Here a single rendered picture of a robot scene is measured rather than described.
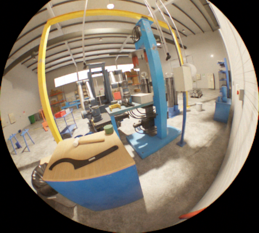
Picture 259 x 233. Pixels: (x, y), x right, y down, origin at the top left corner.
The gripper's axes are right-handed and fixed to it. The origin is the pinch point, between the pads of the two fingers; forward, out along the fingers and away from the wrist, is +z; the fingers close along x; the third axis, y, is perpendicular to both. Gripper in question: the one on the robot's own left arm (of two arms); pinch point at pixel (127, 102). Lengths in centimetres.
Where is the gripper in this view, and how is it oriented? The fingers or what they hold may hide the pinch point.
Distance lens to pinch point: 149.2
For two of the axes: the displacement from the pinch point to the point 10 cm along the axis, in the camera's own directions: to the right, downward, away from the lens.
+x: 9.0, -2.4, 3.6
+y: 4.0, 1.4, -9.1
